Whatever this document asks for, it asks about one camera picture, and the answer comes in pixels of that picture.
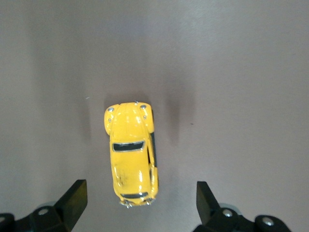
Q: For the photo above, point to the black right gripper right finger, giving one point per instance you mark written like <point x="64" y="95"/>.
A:
<point x="217" y="217"/>

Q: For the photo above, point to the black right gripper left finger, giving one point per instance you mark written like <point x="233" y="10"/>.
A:
<point x="65" y="212"/>

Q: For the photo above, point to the yellow beetle toy car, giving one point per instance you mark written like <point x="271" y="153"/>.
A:
<point x="130" y="159"/>

